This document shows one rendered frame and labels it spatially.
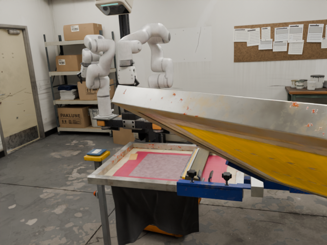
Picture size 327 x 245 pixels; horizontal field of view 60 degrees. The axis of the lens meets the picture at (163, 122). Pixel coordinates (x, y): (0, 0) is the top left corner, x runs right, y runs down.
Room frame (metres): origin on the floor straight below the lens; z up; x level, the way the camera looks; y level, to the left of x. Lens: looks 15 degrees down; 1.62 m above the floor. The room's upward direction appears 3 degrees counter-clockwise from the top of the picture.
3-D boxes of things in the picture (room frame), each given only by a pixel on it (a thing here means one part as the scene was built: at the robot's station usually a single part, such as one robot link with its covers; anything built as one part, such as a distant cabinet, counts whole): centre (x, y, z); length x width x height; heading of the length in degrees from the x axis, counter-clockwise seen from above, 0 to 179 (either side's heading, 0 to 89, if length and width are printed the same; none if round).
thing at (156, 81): (1.96, 0.03, 1.37); 0.13 x 0.10 x 0.16; 68
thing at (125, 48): (1.63, 0.17, 1.62); 0.15 x 0.10 x 0.11; 158
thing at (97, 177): (1.53, -0.05, 0.97); 0.79 x 0.58 x 0.04; 73
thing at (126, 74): (1.60, 0.19, 1.49); 0.10 x 0.07 x 0.11; 68
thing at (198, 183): (1.20, -0.20, 0.98); 0.30 x 0.05 x 0.07; 73
